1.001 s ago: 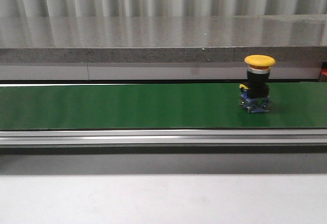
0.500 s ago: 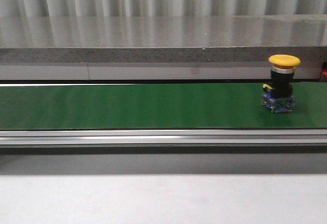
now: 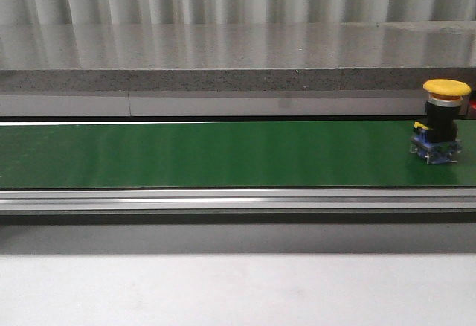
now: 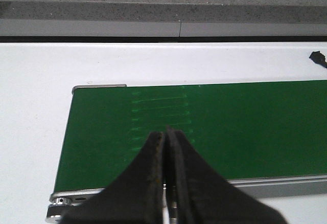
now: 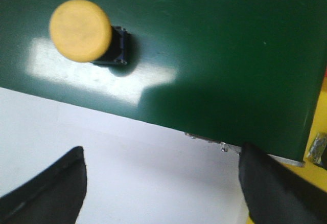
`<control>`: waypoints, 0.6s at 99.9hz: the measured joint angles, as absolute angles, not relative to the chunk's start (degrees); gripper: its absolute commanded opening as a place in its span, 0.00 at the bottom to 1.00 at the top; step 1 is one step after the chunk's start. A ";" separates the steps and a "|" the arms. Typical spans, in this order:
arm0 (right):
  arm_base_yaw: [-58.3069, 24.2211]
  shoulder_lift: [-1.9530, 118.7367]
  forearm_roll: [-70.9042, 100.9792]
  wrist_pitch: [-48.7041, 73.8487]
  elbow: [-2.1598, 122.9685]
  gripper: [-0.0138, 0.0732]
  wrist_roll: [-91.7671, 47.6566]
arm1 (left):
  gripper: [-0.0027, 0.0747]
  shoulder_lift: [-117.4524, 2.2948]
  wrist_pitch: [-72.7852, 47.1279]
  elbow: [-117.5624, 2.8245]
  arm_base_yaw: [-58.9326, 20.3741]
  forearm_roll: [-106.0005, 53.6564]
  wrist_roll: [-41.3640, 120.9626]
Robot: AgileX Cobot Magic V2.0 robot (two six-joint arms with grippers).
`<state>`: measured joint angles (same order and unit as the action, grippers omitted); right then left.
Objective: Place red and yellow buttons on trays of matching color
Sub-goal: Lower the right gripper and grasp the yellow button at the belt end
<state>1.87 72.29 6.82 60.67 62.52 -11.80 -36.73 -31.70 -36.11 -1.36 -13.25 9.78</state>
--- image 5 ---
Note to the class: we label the yellow mushroom push button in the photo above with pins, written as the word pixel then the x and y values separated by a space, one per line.
pixel 317 151
pixel 82 32

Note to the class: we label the green conveyor belt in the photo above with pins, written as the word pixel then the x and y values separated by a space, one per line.
pixel 232 71

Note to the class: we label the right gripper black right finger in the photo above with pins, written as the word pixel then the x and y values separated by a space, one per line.
pixel 275 194

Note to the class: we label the aluminium conveyor frame rail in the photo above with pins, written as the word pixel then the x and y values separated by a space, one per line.
pixel 225 147

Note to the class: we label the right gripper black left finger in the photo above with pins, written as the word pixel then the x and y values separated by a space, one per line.
pixel 56 195

